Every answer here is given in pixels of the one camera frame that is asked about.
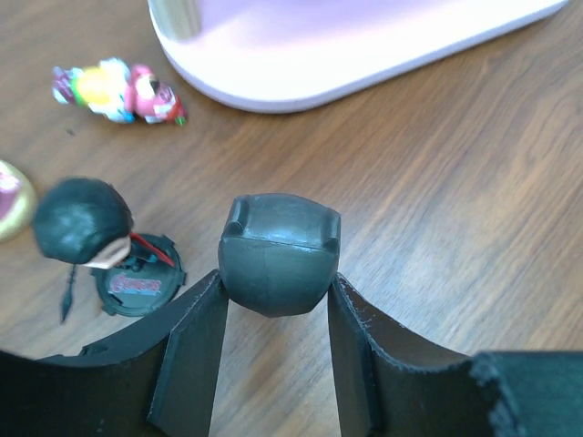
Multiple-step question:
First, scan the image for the black bat-masked figurine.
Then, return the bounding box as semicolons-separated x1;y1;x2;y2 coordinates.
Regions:
218;193;342;318

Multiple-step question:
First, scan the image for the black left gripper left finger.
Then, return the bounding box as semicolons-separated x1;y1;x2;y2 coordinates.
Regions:
148;270;229;437

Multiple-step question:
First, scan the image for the pink yellow character toy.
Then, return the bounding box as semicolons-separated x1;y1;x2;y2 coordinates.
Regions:
52;57;187;126

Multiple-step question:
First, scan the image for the pink three-tier oval shelf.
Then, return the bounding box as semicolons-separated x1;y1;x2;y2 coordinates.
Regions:
149;0;562;114

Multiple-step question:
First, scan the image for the black-haired figurine on base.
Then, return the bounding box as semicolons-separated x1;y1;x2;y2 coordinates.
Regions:
32;178;186;320

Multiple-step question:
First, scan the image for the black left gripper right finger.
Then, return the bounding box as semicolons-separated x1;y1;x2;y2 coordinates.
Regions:
328;275;474;436

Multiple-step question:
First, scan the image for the pink donut toy green star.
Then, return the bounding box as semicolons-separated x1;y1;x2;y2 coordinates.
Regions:
1;160;37;242

